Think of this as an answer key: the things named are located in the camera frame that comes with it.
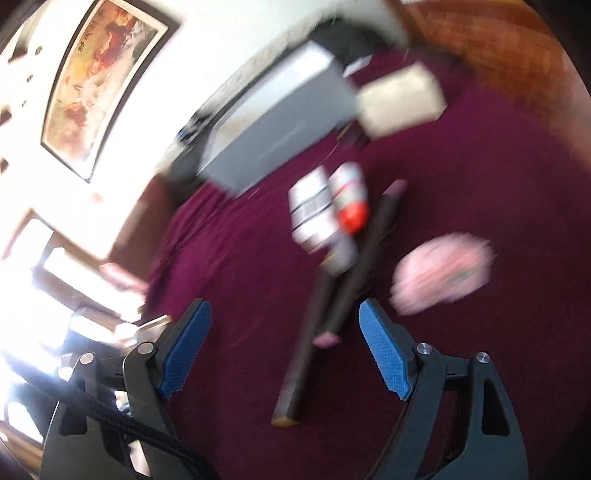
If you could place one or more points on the large grey open box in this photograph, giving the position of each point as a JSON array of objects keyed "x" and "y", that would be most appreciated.
[{"x": 286, "y": 124}]

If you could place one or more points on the small white bottle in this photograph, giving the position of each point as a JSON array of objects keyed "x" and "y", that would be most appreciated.
[{"x": 339, "y": 258}]

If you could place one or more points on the black stick with yellow tip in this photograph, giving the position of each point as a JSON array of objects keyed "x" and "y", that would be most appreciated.
[{"x": 307, "y": 350}]

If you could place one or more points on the white carton with barcode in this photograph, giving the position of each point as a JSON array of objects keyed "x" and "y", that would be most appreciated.
[{"x": 311, "y": 210}]

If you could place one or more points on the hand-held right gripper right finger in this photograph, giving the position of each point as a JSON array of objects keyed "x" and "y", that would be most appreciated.
[{"x": 385, "y": 355}]

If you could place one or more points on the white bottle with orange cap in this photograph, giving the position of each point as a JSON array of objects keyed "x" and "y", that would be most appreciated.
[{"x": 351, "y": 194}]

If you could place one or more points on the cream cardboard box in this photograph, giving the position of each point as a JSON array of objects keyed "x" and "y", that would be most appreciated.
[{"x": 401, "y": 99}]

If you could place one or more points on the pink patterned packet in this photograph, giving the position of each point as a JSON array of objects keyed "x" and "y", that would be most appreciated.
[{"x": 441, "y": 272}]

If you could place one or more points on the white paper tag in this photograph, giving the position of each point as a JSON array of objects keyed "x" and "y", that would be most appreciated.
[{"x": 358, "y": 65}]

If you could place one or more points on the wooden brick-pattern panel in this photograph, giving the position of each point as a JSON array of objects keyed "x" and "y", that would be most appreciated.
[{"x": 498, "y": 50}]

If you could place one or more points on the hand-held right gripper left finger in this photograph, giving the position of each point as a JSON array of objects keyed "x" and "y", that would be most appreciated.
[{"x": 184, "y": 350}]

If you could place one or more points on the framed wall painting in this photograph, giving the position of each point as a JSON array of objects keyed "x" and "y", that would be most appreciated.
[{"x": 101, "y": 78}]

